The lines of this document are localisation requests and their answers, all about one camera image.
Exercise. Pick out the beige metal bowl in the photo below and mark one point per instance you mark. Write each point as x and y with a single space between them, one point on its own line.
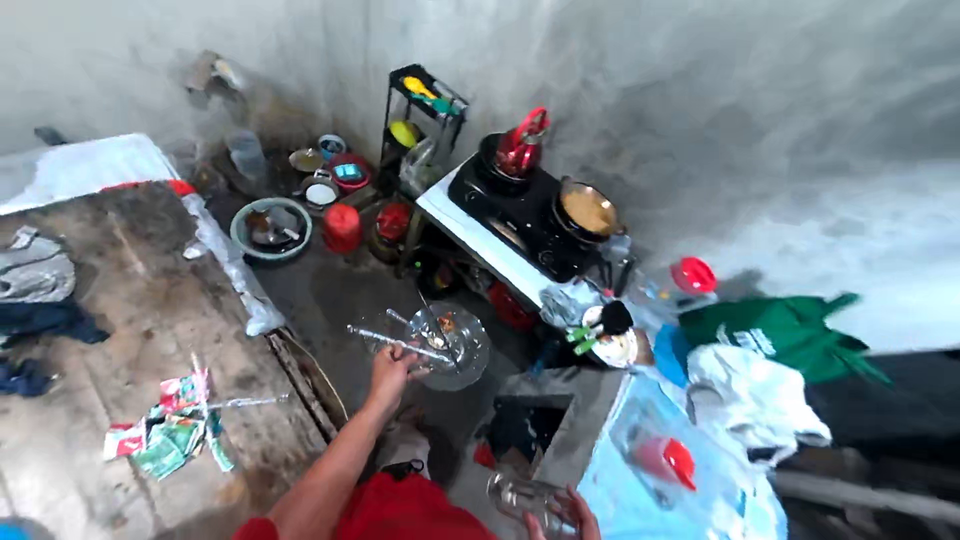
307 160

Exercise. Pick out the clear glass plate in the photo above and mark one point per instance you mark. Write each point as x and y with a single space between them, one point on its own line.
471 358

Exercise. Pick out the pot with white contents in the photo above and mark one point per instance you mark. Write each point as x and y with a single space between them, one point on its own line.
321 194

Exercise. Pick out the white topped stove table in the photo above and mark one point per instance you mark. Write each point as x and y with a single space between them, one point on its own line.
465 229

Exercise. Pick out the clear plastic straw wrapper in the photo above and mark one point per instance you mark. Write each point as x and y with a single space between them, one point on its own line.
251 402

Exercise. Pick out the green shopping bag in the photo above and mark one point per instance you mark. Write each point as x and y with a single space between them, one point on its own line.
802 334

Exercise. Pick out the metal spoon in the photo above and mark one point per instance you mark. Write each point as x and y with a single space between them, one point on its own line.
435 331

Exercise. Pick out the red plastic container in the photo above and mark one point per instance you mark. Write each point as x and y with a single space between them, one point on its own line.
343 228

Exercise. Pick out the red basin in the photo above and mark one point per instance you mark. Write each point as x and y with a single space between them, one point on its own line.
510 306

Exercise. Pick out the black gas stove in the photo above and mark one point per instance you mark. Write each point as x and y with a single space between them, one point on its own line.
529 225

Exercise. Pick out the frying pan with brown contents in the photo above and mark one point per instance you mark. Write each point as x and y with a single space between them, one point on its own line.
589 210

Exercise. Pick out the blue plastic container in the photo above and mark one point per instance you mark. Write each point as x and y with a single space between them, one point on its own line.
670 355

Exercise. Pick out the person's legs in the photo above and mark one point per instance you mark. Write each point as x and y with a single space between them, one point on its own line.
405 450

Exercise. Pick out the white plate with food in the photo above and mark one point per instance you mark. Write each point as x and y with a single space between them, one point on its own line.
619 347

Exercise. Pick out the red lidded clear pitcher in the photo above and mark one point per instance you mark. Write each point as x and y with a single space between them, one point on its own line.
667 460

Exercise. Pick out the wooden table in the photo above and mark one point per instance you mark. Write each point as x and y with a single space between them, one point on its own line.
135 300

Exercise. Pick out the white plastic bag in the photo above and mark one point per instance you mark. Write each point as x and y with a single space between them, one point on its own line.
757 394

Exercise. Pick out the clear plastic jug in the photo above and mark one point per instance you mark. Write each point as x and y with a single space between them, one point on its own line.
246 154

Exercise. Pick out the clear plastic bag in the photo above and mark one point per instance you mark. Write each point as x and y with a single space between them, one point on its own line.
566 303

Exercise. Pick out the person's right hand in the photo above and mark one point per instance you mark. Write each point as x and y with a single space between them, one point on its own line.
583 518

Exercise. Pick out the person's left fingers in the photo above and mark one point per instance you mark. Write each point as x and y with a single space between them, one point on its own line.
409 363

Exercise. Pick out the person's left forearm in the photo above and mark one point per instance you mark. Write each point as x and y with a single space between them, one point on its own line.
338 466

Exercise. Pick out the dark blue cloth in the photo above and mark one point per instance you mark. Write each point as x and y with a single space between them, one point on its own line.
49 321

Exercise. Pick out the red bowl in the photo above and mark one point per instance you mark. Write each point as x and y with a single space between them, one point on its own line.
360 180

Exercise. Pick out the light blue table cover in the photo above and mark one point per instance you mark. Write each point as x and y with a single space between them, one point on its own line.
615 499

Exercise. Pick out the red round lid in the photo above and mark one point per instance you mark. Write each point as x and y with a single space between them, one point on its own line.
694 276

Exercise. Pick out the clear glass jar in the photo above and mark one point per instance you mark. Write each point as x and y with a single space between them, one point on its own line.
536 504

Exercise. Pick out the black storage rack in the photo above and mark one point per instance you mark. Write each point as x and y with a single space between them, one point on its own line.
424 97

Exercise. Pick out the pale green rimmed basin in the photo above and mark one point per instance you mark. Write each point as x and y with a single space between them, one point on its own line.
244 253

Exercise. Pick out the blue rimmed bowl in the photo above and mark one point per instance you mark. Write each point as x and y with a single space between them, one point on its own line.
331 144

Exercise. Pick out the white plastic sheet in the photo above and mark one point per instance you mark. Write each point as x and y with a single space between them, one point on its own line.
105 161

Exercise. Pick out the pile of torn packets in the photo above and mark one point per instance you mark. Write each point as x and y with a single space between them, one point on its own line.
161 435

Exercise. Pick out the grey cloth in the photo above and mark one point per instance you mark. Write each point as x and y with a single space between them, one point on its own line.
36 271

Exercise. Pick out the person's body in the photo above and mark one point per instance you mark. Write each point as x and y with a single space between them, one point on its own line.
416 511

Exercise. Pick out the dark navy cloth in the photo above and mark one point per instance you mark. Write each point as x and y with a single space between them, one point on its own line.
24 376

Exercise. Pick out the person's left hand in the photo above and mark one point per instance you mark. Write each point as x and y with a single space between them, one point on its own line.
388 376

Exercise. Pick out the red kettle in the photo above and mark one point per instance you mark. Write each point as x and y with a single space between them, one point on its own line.
517 154

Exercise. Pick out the person's right fingers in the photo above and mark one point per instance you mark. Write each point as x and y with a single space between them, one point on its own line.
577 506

